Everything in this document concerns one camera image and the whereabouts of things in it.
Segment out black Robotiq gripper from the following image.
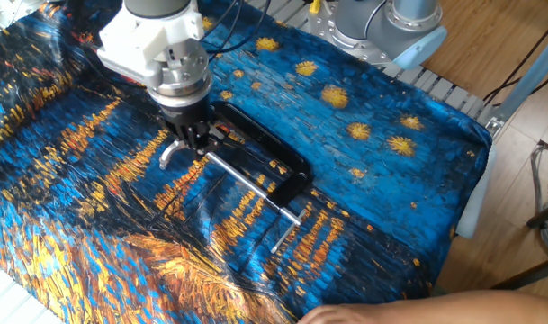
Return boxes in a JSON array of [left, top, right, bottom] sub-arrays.
[[160, 95, 230, 155]]

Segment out silver metal water tap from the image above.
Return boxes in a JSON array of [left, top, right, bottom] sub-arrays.
[[158, 137, 198, 172]]

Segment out black C-clamp with silver screw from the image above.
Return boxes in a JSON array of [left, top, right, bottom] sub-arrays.
[[203, 101, 314, 255]]

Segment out person's right forearm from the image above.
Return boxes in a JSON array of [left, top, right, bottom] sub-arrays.
[[371, 289, 548, 324]]

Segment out person's right hand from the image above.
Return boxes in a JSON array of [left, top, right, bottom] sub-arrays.
[[296, 302, 383, 324]]

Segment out starry night print tablecloth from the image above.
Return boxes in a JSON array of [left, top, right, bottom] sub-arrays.
[[0, 0, 494, 324]]

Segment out dark metal bar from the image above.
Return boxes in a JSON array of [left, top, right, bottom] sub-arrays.
[[489, 255, 548, 291]]

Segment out black robot gripper cables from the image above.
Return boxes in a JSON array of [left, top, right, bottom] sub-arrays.
[[200, 0, 274, 62]]

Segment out black floor cables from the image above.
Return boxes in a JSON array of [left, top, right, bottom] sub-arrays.
[[481, 13, 548, 108]]

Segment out aluminium frame post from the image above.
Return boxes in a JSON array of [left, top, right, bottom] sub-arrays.
[[483, 27, 548, 137]]

